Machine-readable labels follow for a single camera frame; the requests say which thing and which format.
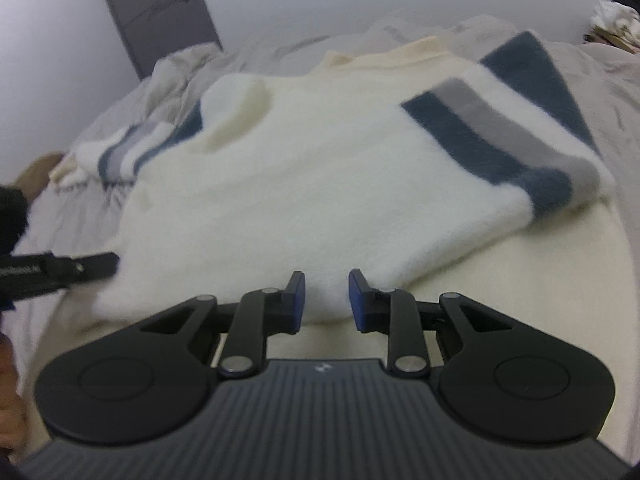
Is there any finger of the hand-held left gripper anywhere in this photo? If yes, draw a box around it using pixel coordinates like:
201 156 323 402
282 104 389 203
75 252 121 281

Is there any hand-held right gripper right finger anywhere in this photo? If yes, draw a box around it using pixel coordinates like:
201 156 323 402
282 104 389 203
348 268 516 378

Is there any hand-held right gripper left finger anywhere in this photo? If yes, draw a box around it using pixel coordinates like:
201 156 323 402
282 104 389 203
140 270 307 378

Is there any cream sweater with blue stripes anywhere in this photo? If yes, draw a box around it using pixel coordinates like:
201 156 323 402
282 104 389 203
47 30 632 461

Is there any white clothes pile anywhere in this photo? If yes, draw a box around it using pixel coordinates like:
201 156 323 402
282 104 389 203
590 0 640 50

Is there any person's left hand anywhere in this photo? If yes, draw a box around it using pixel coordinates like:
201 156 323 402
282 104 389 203
0 332 28 461

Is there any grey door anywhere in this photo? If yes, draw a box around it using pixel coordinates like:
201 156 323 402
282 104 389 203
92 0 223 81

